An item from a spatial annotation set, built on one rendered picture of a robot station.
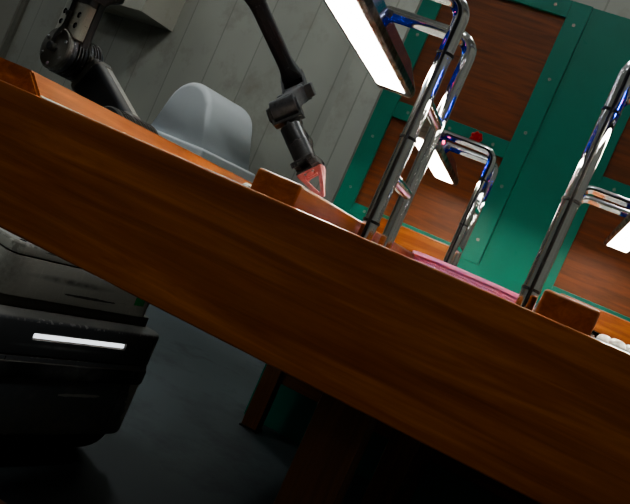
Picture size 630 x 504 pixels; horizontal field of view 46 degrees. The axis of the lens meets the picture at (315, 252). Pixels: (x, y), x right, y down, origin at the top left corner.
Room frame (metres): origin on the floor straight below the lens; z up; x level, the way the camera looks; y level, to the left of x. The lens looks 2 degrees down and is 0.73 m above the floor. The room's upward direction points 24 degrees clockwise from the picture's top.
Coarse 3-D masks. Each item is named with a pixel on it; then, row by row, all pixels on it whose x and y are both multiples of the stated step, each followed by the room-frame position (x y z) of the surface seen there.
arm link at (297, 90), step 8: (296, 88) 2.12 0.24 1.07; (304, 88) 2.20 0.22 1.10; (312, 88) 2.21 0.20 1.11; (280, 96) 2.21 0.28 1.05; (288, 96) 1.87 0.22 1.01; (304, 96) 2.19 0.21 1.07; (272, 104) 1.87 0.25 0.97; (280, 104) 1.86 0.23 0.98; (288, 104) 1.86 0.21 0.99; (272, 112) 1.87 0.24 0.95; (280, 112) 1.87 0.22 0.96; (288, 112) 1.87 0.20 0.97; (296, 112) 1.87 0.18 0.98
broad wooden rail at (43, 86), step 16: (0, 64) 0.91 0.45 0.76; (16, 64) 0.91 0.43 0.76; (16, 80) 0.90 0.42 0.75; (32, 80) 0.90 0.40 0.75; (48, 80) 0.93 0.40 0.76; (48, 96) 0.91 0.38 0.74; (64, 96) 0.95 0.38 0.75; (80, 96) 1.00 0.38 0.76; (80, 112) 0.98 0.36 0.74; (96, 112) 1.02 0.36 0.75; (112, 112) 1.08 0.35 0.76; (128, 128) 1.11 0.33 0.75; (144, 128) 1.17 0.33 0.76; (160, 144) 1.20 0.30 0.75; (176, 144) 1.28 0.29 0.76; (192, 160) 1.31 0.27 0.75
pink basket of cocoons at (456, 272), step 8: (416, 256) 1.48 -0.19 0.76; (424, 256) 1.44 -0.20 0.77; (432, 264) 1.43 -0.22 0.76; (440, 264) 1.41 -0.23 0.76; (448, 264) 1.40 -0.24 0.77; (448, 272) 1.63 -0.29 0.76; (456, 272) 1.39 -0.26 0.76; (464, 272) 1.38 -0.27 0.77; (464, 280) 1.39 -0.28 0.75; (472, 280) 1.63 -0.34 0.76; (480, 280) 1.37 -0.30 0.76; (488, 288) 1.38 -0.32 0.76; (496, 288) 1.38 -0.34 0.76; (504, 288) 1.38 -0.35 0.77; (504, 296) 1.39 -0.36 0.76; (512, 296) 1.39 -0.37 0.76
